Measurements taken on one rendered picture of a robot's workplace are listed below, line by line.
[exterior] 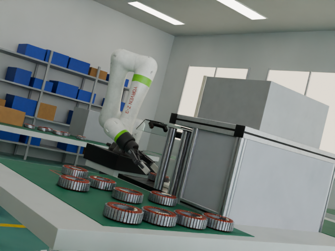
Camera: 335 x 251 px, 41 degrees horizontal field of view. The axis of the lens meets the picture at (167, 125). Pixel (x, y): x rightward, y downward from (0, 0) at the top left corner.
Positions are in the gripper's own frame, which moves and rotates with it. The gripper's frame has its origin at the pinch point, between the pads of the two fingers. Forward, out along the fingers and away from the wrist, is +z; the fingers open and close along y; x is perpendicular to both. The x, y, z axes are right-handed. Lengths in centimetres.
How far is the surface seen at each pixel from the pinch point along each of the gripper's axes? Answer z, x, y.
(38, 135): -161, -103, -127
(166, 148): 8.6, 21.5, 29.2
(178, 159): 17.1, 22.7, 32.2
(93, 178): 8, 2, 65
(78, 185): 14, 4, 82
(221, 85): 7, 58, 26
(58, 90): -410, -175, -437
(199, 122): 15, 42, 38
